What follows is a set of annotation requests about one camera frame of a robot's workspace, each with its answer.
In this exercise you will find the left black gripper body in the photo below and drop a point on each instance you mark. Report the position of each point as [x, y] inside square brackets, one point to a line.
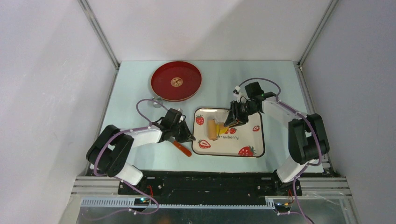
[173, 129]

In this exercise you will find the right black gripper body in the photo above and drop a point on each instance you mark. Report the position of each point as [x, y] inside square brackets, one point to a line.
[243, 110]

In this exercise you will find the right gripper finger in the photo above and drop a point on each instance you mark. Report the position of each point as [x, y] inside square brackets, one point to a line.
[236, 122]
[232, 118]

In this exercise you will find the yellow dough piece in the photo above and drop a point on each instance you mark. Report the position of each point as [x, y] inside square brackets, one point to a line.
[221, 129]

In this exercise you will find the strawberry print tray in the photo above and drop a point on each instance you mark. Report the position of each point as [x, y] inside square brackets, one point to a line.
[242, 141]

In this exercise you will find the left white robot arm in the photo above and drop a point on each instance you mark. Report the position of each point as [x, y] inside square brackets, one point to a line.
[110, 151]

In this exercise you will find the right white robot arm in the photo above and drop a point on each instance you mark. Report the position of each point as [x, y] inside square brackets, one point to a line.
[307, 138]

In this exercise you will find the small clear glass cup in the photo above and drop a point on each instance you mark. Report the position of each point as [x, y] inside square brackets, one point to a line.
[157, 102]

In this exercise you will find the round red plate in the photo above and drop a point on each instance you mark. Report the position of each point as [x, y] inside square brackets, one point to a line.
[176, 81]

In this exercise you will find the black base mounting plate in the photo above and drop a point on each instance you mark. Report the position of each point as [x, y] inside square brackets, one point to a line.
[209, 188]

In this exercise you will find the orange handled spatula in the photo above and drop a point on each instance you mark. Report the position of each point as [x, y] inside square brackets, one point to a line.
[180, 147]

